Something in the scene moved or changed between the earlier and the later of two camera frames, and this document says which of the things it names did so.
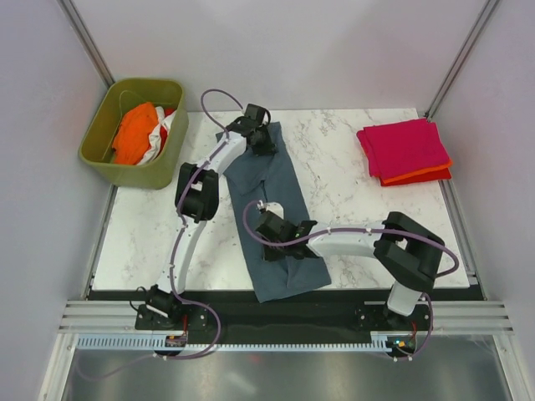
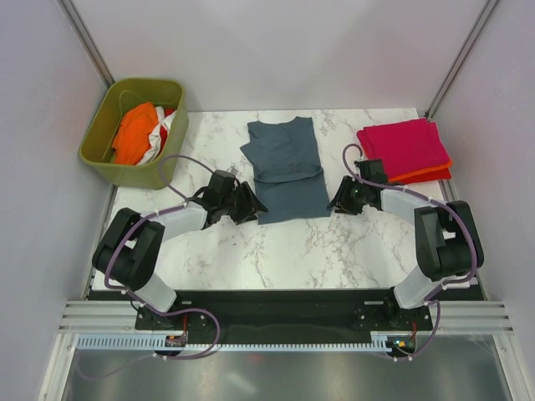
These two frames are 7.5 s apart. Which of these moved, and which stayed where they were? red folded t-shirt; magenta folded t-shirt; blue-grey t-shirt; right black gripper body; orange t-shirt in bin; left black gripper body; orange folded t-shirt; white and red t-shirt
Moved: blue-grey t-shirt; left black gripper body; right black gripper body
Stayed: orange t-shirt in bin; magenta folded t-shirt; white and red t-shirt; orange folded t-shirt; red folded t-shirt
